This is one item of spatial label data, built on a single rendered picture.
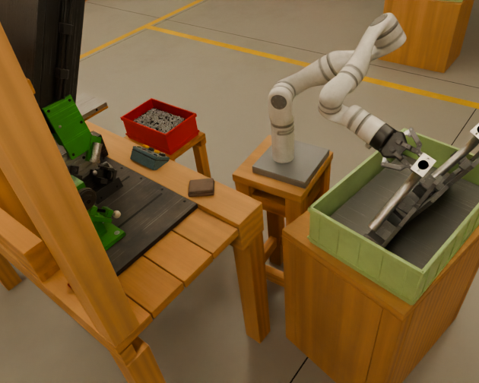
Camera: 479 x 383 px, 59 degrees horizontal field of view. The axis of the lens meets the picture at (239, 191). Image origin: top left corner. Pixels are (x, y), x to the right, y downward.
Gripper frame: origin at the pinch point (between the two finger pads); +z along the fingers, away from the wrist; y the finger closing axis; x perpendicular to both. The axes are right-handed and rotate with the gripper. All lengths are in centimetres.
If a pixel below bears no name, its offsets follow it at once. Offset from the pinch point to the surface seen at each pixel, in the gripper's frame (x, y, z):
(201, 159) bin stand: 68, -54, -88
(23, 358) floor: 35, -187, -90
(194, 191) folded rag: 15, -54, -57
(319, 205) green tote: 20.3, -28.9, -17.7
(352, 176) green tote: 33.2, -14.7, -17.0
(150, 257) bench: -4, -76, -47
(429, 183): 6.2, -2.4, 5.2
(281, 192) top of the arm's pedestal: 36, -36, -35
